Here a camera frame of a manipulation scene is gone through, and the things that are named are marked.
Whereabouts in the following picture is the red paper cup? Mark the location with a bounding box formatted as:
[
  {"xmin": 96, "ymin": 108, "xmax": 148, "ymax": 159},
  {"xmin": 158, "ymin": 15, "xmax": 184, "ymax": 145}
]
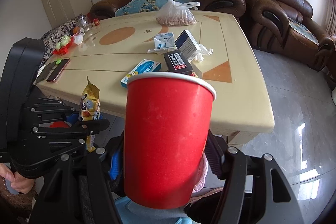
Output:
[{"xmin": 123, "ymin": 72, "xmax": 217, "ymax": 209}]

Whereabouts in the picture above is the small red cup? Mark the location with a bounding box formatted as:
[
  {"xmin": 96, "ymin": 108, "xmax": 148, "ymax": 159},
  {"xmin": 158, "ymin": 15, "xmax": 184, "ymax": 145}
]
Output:
[{"xmin": 93, "ymin": 18, "xmax": 100, "ymax": 26}]

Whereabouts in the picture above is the floral patterned cloth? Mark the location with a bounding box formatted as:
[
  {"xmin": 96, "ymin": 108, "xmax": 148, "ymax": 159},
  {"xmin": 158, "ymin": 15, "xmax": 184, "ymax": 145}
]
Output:
[{"xmin": 39, "ymin": 17, "xmax": 78, "ymax": 68}]

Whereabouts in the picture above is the glass jar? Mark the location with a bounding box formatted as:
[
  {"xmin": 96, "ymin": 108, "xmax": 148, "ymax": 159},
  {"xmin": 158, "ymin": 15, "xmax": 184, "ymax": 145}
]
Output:
[{"xmin": 77, "ymin": 14, "xmax": 92, "ymax": 32}]

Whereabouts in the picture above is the blue white medicine box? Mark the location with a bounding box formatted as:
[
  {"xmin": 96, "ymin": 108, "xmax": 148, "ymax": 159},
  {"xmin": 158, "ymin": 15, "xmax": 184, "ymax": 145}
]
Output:
[{"xmin": 120, "ymin": 59, "xmax": 161, "ymax": 88}]

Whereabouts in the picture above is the yellow snack wrapper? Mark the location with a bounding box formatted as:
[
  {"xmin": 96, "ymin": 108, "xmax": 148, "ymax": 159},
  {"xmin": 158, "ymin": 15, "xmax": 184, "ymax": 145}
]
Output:
[{"xmin": 79, "ymin": 76, "xmax": 102, "ymax": 153}]

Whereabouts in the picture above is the pink smartphone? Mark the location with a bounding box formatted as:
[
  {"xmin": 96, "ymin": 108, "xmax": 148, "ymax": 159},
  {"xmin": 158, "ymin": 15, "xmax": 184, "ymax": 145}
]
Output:
[{"xmin": 46, "ymin": 59, "xmax": 70, "ymax": 83}]

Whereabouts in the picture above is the navy white tall box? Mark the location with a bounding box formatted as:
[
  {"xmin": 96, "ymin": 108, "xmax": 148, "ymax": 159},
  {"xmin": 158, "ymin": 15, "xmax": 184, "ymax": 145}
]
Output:
[{"xmin": 175, "ymin": 30, "xmax": 201, "ymax": 60}]

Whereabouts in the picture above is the plastic bag of peanuts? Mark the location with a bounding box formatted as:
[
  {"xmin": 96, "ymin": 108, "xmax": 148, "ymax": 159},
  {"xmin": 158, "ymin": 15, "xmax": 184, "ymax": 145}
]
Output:
[{"xmin": 155, "ymin": 0, "xmax": 201, "ymax": 26}]

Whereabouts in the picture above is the gold purple card box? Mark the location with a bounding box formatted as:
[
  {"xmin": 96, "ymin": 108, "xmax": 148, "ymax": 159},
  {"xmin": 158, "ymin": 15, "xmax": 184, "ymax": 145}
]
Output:
[{"xmin": 190, "ymin": 71, "xmax": 202, "ymax": 79}]

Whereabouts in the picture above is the person left hand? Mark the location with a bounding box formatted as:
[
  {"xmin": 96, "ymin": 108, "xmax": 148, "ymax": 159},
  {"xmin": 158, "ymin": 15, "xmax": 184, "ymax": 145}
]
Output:
[{"xmin": 0, "ymin": 163, "xmax": 35, "ymax": 194}]

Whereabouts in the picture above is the black smartphone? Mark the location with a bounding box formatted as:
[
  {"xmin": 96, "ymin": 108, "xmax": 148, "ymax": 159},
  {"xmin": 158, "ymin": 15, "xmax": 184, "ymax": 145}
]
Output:
[{"xmin": 35, "ymin": 61, "xmax": 56, "ymax": 84}]

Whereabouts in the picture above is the red fruit tray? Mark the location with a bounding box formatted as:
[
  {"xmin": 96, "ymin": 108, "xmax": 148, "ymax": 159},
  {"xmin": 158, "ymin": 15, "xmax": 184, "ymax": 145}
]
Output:
[{"xmin": 52, "ymin": 34, "xmax": 77, "ymax": 55}]

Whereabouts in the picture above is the white blue milk carton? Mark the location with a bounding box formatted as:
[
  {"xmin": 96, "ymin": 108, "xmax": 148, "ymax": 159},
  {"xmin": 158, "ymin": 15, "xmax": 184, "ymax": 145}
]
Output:
[{"xmin": 147, "ymin": 32, "xmax": 177, "ymax": 55}]

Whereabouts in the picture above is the pink lined trash bin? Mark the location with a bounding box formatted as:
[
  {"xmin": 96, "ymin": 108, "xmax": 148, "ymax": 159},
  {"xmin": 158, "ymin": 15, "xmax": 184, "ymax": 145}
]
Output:
[{"xmin": 193, "ymin": 153, "xmax": 209, "ymax": 193}]

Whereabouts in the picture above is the blue floral sofa cover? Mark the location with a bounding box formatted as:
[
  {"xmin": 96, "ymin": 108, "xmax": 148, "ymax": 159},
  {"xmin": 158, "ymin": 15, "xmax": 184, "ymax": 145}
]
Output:
[{"xmin": 114, "ymin": 0, "xmax": 200, "ymax": 17}]

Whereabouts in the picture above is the blue plastic stool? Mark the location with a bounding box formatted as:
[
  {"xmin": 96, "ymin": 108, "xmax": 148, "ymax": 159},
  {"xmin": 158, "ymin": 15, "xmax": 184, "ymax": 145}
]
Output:
[{"xmin": 114, "ymin": 197, "xmax": 193, "ymax": 223}]

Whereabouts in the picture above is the cream wooden coffee table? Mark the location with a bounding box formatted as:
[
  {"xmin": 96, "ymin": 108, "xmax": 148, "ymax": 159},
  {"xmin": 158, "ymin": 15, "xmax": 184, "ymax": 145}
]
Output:
[{"xmin": 35, "ymin": 9, "xmax": 275, "ymax": 146}]

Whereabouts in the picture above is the brown leather armchair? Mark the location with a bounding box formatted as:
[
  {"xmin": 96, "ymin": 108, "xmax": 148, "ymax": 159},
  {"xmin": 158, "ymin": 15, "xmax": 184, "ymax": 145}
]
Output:
[{"xmin": 240, "ymin": 0, "xmax": 335, "ymax": 71}]

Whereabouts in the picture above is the black small box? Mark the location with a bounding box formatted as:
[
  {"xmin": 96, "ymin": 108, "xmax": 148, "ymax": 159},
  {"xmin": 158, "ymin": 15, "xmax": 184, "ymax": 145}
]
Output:
[{"xmin": 164, "ymin": 50, "xmax": 193, "ymax": 76}]

